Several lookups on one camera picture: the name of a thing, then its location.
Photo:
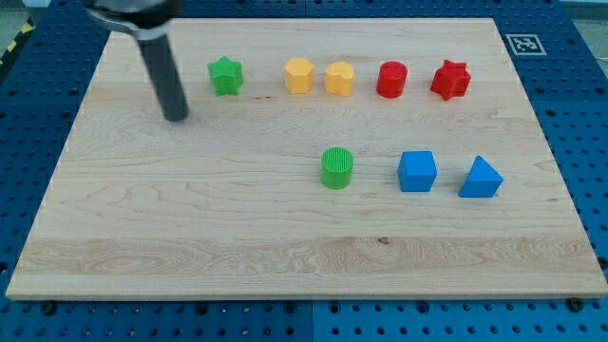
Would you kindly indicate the silver robot tool mount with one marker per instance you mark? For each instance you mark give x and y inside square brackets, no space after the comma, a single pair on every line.
[141,19]

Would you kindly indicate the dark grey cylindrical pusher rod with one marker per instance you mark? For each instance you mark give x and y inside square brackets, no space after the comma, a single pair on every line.
[163,73]

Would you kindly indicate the green star block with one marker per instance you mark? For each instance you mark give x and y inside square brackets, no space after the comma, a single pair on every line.
[226,76]

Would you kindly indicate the red star block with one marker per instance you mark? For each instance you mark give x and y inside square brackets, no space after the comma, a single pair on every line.
[451,80]

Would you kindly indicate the yellow hexagon block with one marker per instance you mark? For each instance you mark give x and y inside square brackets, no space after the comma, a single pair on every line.
[299,75]

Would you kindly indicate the yellow heart block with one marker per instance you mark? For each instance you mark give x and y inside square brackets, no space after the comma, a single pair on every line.
[339,79]

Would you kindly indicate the green cylinder block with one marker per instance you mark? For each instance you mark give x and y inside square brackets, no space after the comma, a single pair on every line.
[336,167]

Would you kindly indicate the light wooden board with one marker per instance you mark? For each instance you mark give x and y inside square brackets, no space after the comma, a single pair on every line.
[229,203]

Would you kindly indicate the red cylinder block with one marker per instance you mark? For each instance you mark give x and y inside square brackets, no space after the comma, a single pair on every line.
[392,78]

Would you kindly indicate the blue cube block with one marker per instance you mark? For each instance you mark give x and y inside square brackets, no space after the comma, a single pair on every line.
[416,171]

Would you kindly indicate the blue triangle block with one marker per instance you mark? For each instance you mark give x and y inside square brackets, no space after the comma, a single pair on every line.
[482,181]

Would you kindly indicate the white fiducial marker tag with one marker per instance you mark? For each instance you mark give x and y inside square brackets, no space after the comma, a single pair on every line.
[525,44]

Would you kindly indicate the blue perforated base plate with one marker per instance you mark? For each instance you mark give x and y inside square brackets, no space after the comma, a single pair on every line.
[43,90]

